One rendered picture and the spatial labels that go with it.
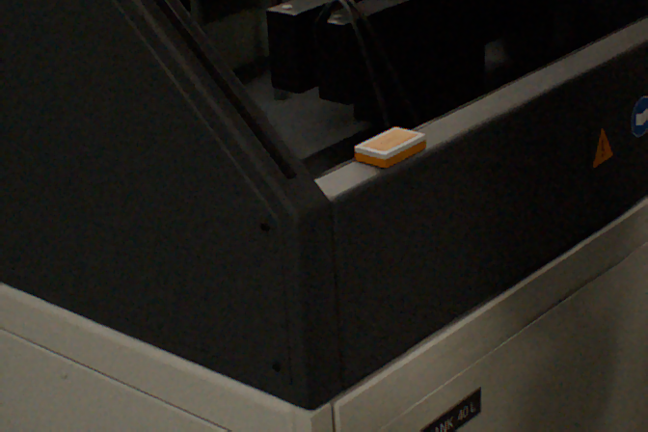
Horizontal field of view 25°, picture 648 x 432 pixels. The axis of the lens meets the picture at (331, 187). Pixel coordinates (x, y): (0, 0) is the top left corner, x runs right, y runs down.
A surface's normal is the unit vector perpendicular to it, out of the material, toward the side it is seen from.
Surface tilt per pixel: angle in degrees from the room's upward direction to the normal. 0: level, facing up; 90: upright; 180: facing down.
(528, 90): 0
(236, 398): 90
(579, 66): 0
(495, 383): 90
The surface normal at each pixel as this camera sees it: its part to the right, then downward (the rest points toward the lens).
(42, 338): -0.66, 0.33
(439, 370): 0.75, 0.21
